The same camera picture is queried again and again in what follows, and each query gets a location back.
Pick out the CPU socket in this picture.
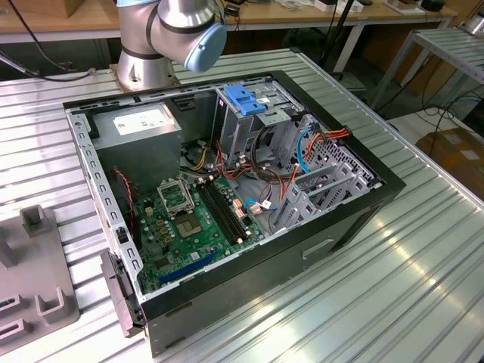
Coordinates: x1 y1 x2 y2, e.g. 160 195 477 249
172 212 208 240

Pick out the green motherboard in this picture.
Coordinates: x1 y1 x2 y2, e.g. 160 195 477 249
132 174 266 295

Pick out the white connector blue wire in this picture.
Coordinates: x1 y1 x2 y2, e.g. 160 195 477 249
244 198 279 216

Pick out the grey parts rack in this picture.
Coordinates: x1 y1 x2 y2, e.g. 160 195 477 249
0 203 81 356

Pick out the orange red power wire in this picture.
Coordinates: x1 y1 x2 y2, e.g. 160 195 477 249
304 126 352 158

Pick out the black RAM slot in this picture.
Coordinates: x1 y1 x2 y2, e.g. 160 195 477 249
206 179 247 241
212 177 252 238
201 181 241 244
195 182 236 247

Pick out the long wooden desk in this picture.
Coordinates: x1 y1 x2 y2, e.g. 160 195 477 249
0 0 458 73

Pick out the metal slat side table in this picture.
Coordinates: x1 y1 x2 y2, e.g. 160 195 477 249
370 28 484 110

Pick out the red orange wire bundle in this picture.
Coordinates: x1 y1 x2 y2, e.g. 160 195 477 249
214 139 303 187

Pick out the metal socket cover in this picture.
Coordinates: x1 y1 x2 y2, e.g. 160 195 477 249
156 176 197 219

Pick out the open black PC case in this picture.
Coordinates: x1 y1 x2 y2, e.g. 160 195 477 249
62 70 408 358

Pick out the small white box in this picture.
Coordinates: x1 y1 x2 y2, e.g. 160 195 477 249
315 0 360 12

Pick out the black cable loop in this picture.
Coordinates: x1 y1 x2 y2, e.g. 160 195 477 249
251 126 290 182

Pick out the brown cardboard box on desk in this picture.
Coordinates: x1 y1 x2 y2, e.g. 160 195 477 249
62 0 119 18

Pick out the grey Dell power supply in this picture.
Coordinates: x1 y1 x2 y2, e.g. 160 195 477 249
90 101 183 194

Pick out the black case fan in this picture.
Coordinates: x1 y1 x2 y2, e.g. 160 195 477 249
111 168 139 243

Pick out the metal optical drive cage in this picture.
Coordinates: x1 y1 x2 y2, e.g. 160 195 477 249
211 75 307 171

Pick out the large cardboard box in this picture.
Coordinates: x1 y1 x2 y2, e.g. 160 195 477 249
415 127 484 190

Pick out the grey plastic case latch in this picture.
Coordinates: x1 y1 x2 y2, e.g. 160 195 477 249
100 251 145 337

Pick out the blue plastic bay latch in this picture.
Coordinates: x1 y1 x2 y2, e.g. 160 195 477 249
223 85 268 117

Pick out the metal disk bay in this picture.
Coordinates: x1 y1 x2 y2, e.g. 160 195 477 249
270 162 381 232

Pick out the long blue data wire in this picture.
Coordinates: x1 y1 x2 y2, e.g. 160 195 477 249
296 126 321 175

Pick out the black arm base cable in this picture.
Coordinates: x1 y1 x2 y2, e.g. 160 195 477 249
0 0 98 81

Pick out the yellow black wire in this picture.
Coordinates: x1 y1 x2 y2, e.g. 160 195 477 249
185 141 213 171

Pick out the blue expansion slot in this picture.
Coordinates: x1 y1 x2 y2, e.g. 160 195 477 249
157 247 221 287

